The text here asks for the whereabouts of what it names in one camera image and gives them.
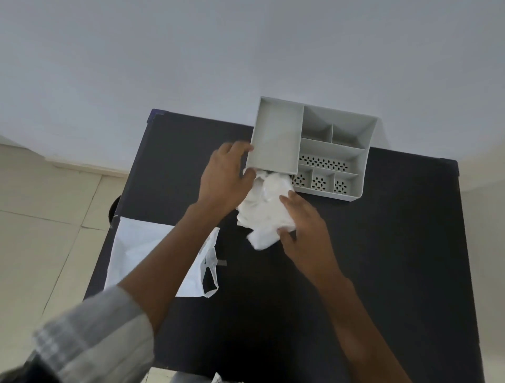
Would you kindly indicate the white plastic wrap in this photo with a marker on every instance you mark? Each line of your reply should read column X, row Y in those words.
column 265, row 213

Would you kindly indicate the person's left forearm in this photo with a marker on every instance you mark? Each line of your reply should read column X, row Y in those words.
column 169, row 260

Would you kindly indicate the person's left hand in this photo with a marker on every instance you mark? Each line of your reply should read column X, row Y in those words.
column 221, row 183

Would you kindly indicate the person's right forearm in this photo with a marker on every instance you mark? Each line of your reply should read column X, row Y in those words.
column 355, row 327

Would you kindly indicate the grey checked shirt sleeve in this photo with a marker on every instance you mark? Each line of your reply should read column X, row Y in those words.
column 94, row 339

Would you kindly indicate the person's right hand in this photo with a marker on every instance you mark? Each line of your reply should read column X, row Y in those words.
column 311, row 240

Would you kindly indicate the person's left thumb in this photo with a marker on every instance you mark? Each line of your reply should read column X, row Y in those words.
column 249, row 176

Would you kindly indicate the black round stool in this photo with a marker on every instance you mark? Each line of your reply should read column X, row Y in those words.
column 113, row 209

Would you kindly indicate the grey compartment organizer box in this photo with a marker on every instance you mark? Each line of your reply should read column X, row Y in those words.
column 335, row 158

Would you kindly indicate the grey plastic tray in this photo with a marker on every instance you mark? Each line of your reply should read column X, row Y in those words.
column 276, row 134

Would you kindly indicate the white plastic bag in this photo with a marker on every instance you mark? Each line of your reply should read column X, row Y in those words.
column 136, row 248

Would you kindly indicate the person's right thumb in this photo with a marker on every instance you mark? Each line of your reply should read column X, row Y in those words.
column 285, row 235

